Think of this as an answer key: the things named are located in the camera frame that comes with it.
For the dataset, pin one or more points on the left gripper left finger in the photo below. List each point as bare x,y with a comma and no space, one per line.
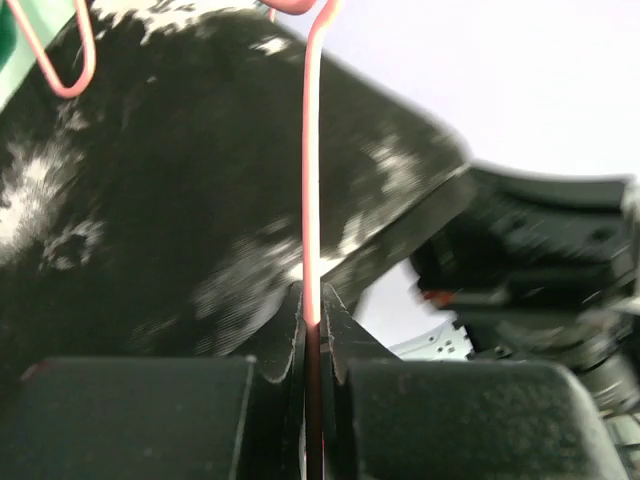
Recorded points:
235,417

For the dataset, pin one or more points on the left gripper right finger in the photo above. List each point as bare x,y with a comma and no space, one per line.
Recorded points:
385,418

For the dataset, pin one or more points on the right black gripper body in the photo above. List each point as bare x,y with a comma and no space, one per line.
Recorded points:
541,267

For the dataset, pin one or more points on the black white tie-dye trousers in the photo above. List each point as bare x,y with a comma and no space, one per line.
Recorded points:
159,213

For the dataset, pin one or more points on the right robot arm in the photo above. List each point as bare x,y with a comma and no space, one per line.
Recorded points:
613,383

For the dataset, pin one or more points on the green white tie-dye trousers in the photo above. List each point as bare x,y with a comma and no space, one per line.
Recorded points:
48,19

